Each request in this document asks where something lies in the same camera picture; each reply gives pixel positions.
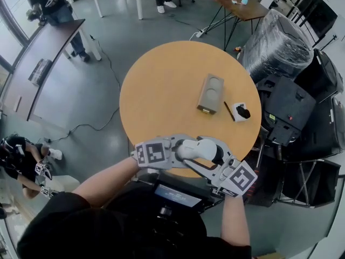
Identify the wooden table black metal legs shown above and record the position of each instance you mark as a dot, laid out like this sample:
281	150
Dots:
242	8

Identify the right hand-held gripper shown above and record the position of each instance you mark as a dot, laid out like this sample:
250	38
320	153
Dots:
238	178

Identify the grey box with round recesses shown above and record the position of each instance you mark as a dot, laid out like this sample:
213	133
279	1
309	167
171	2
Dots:
210	93

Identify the black flat box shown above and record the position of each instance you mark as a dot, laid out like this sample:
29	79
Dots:
40	71

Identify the white power strip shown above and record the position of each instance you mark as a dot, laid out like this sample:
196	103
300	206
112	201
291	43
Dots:
199	34

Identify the long dark desk white legs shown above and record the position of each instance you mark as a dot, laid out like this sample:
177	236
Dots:
45	53

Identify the black framed glass door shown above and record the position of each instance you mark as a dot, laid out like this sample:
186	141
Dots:
16	23

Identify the black pen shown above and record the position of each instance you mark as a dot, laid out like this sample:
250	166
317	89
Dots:
229	111

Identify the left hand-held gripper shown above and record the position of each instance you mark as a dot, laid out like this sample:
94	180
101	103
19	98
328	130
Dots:
151	154

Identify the person's left forearm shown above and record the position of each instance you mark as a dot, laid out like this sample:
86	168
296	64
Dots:
107	179

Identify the person's right forearm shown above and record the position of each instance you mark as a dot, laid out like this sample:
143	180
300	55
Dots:
234	220

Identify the black crate with silver frame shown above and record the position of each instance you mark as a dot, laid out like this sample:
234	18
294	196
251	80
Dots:
323	182

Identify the small blue bottle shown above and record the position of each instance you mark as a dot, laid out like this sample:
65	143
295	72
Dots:
244	0

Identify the person's black shirt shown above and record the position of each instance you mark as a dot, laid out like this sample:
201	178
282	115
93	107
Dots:
67	231

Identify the black equipment case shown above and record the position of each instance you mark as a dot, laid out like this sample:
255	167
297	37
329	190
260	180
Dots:
291	101

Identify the black chest-mounted screen device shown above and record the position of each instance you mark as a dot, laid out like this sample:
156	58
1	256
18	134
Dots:
178	194

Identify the black monitor screen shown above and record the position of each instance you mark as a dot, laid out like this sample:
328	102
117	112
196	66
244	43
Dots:
320	15

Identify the white plastic bin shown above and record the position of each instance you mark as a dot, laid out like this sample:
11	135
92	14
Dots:
66	183

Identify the white plastic bottle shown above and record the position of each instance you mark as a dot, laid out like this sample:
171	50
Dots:
188	148

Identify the small white box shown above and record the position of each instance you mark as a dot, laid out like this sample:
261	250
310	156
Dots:
236	116

